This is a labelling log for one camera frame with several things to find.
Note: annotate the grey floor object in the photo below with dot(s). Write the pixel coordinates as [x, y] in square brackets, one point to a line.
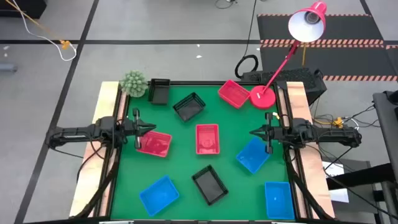
[7, 68]

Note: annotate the black furniture block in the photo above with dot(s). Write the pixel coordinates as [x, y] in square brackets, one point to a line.
[21, 7]

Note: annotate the black plastic basket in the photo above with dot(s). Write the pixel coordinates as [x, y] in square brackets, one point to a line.
[159, 93]
[210, 186]
[189, 109]

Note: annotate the red desk lamp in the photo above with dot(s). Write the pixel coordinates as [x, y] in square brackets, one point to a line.
[262, 97]

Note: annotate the blue plastic basket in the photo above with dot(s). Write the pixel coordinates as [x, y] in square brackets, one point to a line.
[252, 156]
[159, 196]
[279, 200]

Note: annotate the black equipment cart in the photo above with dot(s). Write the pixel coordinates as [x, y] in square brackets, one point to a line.
[388, 124]

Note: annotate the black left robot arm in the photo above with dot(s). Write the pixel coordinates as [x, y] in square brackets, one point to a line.
[77, 133]

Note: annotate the red plastic basket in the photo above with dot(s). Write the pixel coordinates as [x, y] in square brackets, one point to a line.
[207, 140]
[233, 94]
[157, 143]

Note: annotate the green table mat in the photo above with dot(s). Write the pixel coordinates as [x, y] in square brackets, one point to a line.
[177, 155]

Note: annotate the light wooden table board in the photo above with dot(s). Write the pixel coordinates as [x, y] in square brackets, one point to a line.
[298, 99]
[105, 99]

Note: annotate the white paper sheet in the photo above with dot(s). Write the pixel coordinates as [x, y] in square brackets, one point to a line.
[339, 196]
[334, 169]

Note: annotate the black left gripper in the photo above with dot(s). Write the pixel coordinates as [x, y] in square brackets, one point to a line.
[132, 129]

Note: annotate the black hazard-striped floor mat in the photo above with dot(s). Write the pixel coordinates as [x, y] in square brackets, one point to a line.
[342, 28]

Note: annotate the green potted succulent plant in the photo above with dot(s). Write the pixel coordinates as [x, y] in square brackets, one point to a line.
[134, 83]

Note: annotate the black stand frame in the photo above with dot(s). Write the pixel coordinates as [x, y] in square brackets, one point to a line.
[363, 175]

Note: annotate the black perforated equipment case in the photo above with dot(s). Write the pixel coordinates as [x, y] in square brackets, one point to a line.
[295, 76]

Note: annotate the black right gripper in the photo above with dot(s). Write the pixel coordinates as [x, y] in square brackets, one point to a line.
[275, 132]

